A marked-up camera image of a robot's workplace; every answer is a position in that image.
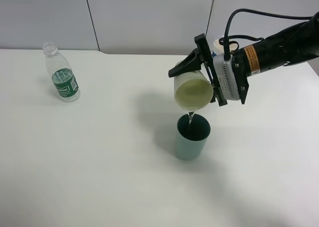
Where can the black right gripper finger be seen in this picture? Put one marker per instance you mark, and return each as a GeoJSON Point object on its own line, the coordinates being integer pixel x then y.
{"type": "Point", "coordinates": [216, 96]}
{"type": "Point", "coordinates": [191, 63]}

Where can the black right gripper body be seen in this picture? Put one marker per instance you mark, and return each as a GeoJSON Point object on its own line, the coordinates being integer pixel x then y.
{"type": "Point", "coordinates": [207, 60]}

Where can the pale yellow plastic cup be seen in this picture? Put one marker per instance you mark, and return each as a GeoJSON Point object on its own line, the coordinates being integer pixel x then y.
{"type": "Point", "coordinates": [192, 91]}

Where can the green label water bottle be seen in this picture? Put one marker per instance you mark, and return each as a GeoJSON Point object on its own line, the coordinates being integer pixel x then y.
{"type": "Point", "coordinates": [60, 73]}

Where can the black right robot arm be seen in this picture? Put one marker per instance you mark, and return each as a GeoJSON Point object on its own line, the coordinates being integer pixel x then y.
{"type": "Point", "coordinates": [245, 56]}

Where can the blue sleeve paper cup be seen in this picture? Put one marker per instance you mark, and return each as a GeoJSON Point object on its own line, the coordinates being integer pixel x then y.
{"type": "Point", "coordinates": [218, 48]}

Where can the teal plastic cup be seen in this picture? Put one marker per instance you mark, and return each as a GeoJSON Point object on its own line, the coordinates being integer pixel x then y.
{"type": "Point", "coordinates": [191, 136]}

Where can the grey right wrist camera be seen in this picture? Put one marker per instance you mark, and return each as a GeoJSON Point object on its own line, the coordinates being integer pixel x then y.
{"type": "Point", "coordinates": [232, 80]}

